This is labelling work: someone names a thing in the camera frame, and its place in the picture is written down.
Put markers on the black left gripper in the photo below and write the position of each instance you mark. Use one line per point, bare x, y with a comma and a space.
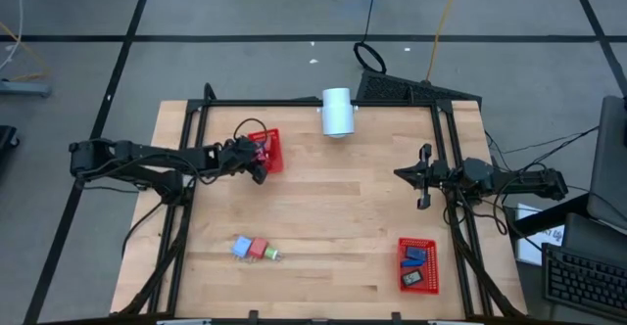
240, 156

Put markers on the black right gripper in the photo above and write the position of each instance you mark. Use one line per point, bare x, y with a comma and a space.
437, 175

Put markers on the narrow dark blue box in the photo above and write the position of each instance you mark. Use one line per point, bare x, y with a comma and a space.
411, 263

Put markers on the light blue relay cube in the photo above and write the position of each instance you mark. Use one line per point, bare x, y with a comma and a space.
241, 246

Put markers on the small green cylinder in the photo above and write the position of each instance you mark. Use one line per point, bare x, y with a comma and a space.
271, 253

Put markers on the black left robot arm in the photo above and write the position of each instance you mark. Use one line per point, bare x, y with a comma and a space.
147, 154

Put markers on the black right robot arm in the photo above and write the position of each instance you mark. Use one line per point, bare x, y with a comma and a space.
514, 180

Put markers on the red plastic mesh basket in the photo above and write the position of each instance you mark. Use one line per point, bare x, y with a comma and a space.
276, 158
431, 281

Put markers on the white cylindrical lamp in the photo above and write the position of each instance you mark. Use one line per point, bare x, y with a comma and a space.
338, 112

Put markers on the black perforated panel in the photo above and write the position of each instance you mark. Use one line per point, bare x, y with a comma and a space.
392, 87

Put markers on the white paper sheet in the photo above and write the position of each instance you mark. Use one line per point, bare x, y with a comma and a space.
526, 251

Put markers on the silver aluminium bar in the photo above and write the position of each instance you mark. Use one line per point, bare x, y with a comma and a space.
453, 322
183, 322

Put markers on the black side desk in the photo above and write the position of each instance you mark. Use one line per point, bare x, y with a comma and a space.
578, 229

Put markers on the grey computer monitor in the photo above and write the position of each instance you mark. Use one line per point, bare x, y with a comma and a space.
610, 168

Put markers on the black keyboard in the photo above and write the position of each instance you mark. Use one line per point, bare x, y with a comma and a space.
583, 281

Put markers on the grey-blue table foot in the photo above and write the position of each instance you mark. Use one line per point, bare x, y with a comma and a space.
24, 88

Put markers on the black aluminium table frame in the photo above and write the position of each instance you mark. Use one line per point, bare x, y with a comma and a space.
294, 103

